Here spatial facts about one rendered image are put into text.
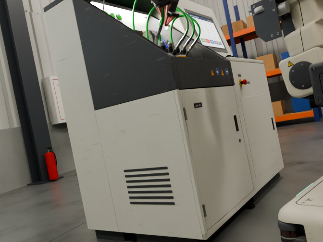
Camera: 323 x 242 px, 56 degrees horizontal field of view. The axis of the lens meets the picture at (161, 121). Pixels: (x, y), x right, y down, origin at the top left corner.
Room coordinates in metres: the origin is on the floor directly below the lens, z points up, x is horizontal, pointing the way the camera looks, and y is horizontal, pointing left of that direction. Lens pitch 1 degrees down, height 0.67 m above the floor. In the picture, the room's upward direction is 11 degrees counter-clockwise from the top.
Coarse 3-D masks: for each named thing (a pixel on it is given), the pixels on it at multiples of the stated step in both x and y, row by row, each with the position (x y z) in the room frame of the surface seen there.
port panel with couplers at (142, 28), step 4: (140, 24) 2.18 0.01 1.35; (144, 24) 2.21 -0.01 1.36; (140, 28) 2.17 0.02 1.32; (144, 28) 2.20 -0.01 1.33; (148, 28) 2.24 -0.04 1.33; (144, 32) 2.18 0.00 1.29; (148, 32) 2.20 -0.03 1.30; (152, 32) 2.24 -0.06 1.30; (144, 36) 2.19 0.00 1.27; (152, 40) 2.26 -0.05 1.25
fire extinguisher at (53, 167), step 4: (48, 148) 5.03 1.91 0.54; (48, 152) 5.03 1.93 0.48; (52, 152) 5.04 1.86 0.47; (48, 156) 4.97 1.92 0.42; (52, 156) 5.01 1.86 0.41; (48, 160) 4.97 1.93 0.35; (52, 160) 5.00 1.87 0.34; (56, 160) 5.10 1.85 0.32; (48, 164) 4.98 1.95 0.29; (52, 164) 4.99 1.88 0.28; (56, 164) 5.10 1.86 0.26; (48, 168) 4.98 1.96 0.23; (52, 168) 4.98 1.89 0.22; (56, 168) 5.04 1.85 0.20; (48, 172) 5.00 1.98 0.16; (52, 172) 4.98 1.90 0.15; (56, 172) 5.02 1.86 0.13; (52, 176) 4.98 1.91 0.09; (56, 176) 5.01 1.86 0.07; (52, 180) 5.00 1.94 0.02
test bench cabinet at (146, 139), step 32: (160, 96) 1.48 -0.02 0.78; (128, 128) 1.63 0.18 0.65; (160, 128) 1.51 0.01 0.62; (128, 160) 1.66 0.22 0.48; (160, 160) 1.53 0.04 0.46; (192, 160) 1.44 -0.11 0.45; (128, 192) 1.68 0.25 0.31; (160, 192) 1.55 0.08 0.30; (192, 192) 1.44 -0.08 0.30; (128, 224) 1.72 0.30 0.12; (160, 224) 1.58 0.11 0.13; (192, 224) 1.46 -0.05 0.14; (224, 224) 1.73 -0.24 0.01
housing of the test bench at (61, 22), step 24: (72, 0) 1.77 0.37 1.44; (48, 24) 1.92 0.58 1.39; (72, 24) 1.79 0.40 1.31; (72, 48) 1.82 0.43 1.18; (72, 72) 1.84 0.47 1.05; (72, 96) 1.87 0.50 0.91; (72, 120) 1.90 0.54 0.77; (96, 120) 1.77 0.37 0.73; (72, 144) 1.93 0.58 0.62; (96, 144) 1.79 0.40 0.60; (96, 168) 1.82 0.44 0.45; (96, 192) 1.84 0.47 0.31; (96, 216) 1.87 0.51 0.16; (120, 240) 1.81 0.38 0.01
